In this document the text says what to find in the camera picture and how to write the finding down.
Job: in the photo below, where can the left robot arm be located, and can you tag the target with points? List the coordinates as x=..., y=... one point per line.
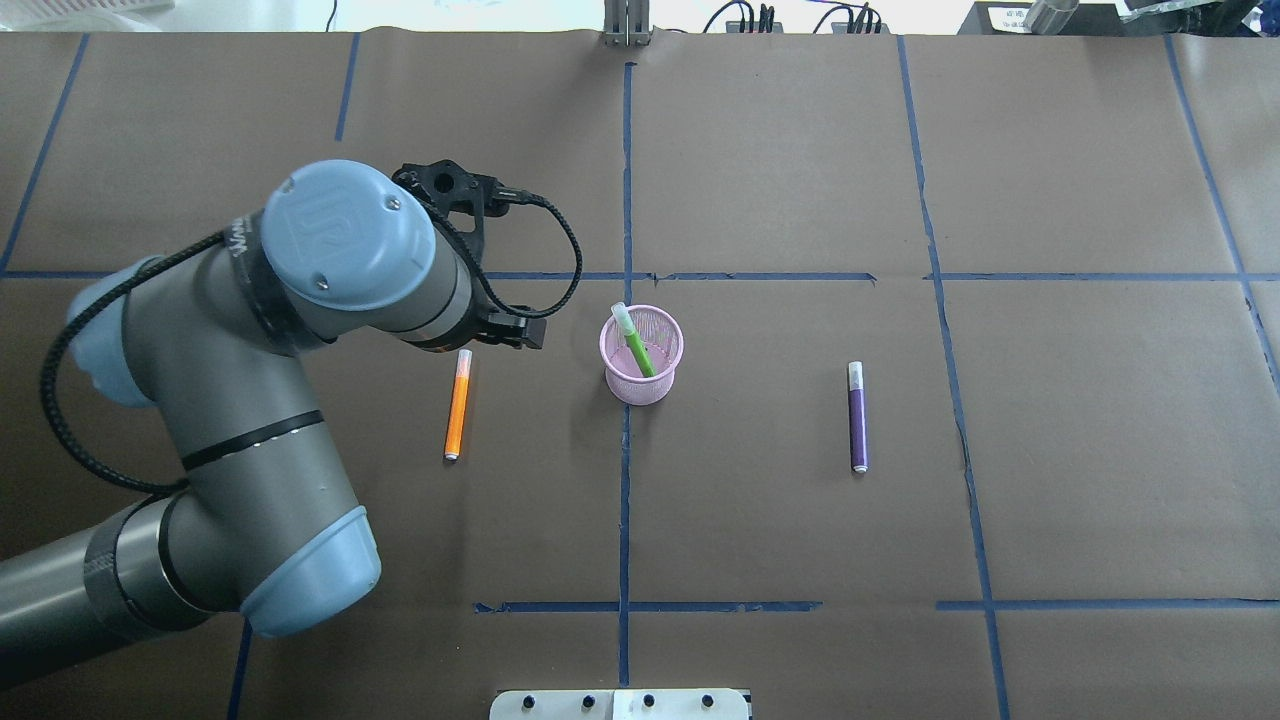
x=264, y=521

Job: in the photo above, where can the metal cup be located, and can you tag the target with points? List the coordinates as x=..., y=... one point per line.
x=1048, y=17

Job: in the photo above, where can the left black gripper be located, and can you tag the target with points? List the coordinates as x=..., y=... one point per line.
x=508, y=330

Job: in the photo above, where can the aluminium frame post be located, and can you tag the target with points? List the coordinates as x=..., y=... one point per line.
x=626, y=23

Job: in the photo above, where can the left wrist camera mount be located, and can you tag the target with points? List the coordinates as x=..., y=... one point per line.
x=451, y=189

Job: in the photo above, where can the green highlighter pen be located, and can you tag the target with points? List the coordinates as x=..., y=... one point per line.
x=632, y=337

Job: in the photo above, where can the purple highlighter pen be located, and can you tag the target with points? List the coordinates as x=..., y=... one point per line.
x=857, y=410

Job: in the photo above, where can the orange highlighter pen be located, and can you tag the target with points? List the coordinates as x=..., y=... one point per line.
x=459, y=402

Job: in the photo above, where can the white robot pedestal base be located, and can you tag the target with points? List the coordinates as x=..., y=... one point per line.
x=624, y=703

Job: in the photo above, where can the pink mesh pen holder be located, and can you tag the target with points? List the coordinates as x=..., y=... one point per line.
x=664, y=341

